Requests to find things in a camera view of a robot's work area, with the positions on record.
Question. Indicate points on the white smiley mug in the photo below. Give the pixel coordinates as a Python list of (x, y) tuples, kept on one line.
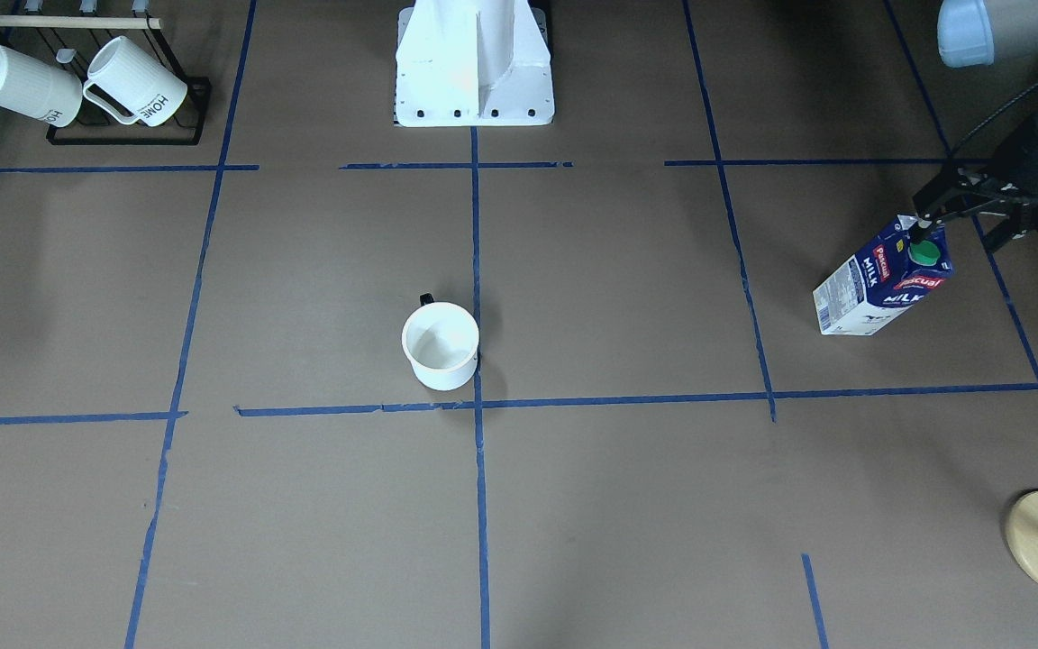
[(441, 342)]

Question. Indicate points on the blue milk carton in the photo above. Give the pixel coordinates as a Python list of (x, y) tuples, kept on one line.
[(888, 275)]

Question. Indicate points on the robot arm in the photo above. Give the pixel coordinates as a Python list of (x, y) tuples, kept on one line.
[(978, 33)]

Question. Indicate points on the white mounting pillar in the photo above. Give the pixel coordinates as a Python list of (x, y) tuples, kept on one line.
[(474, 64)]

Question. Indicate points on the black wire mug rack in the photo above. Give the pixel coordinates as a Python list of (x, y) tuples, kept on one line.
[(70, 42)]

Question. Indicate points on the white ribbed HOME mug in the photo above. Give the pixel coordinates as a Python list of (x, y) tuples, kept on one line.
[(131, 85)]

